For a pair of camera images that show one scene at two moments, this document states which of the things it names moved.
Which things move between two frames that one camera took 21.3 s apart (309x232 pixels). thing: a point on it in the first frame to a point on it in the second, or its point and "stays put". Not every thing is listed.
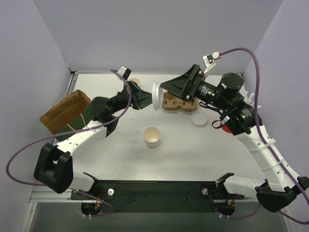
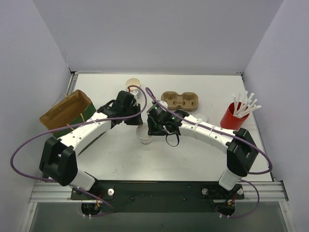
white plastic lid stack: x=199 y=119 stays put
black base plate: x=158 y=196 stays put
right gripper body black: x=193 y=81 to x=154 y=128
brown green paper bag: x=68 y=113 stays put
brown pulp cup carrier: x=169 y=100 stays put
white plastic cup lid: x=157 y=91 to x=142 y=130
